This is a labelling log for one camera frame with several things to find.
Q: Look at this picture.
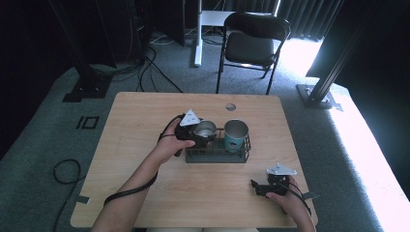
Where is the black folding chair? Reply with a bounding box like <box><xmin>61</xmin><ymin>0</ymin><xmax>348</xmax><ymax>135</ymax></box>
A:
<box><xmin>215</xmin><ymin>12</ymin><xmax>292</xmax><ymax>97</ymax></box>

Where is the person's left hand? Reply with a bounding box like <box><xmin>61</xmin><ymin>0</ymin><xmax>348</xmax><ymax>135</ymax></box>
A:
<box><xmin>150</xmin><ymin>119</ymin><xmax>197</xmax><ymax>166</ymax></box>

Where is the black metal stand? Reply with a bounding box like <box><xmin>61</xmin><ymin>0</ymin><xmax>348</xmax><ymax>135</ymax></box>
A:
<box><xmin>47</xmin><ymin>0</ymin><xmax>114</xmax><ymax>104</ymax></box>
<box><xmin>295</xmin><ymin>13</ymin><xmax>368</xmax><ymax>112</ymax></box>

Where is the dark curtain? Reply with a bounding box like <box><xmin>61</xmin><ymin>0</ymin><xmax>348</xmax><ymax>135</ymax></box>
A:
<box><xmin>277</xmin><ymin>0</ymin><xmax>344</xmax><ymax>43</ymax></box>

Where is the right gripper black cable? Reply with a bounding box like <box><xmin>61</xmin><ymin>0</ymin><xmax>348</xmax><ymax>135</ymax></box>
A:
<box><xmin>283</xmin><ymin>181</ymin><xmax>313</xmax><ymax>218</ymax></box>

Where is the bundle of floor cables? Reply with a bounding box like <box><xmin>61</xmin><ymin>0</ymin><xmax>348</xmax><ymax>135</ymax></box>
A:
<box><xmin>90</xmin><ymin>28</ymin><xmax>186</xmax><ymax>95</ymax></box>

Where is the black wire basket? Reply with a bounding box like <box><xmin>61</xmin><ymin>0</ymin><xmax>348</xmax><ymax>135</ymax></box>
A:
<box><xmin>185</xmin><ymin>127</ymin><xmax>252</xmax><ymax>164</ymax></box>

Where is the person's right hand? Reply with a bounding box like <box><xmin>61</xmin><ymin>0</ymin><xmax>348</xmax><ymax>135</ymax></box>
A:
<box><xmin>265</xmin><ymin>175</ymin><xmax>308</xmax><ymax>217</ymax></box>

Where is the brown metal cup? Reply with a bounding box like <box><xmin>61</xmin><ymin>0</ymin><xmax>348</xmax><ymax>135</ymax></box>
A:
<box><xmin>192</xmin><ymin>119</ymin><xmax>219</xmax><ymax>143</ymax></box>

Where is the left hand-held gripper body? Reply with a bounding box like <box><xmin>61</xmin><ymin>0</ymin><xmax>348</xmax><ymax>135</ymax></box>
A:
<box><xmin>174</xmin><ymin>108</ymin><xmax>205</xmax><ymax>150</ymax></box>

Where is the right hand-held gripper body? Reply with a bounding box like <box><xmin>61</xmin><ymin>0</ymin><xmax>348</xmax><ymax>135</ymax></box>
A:
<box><xmin>261</xmin><ymin>162</ymin><xmax>298</xmax><ymax>197</ymax></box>

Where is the teal metal cup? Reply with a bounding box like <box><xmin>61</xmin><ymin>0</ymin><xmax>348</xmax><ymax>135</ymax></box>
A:
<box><xmin>223</xmin><ymin>119</ymin><xmax>250</xmax><ymax>154</ymax></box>

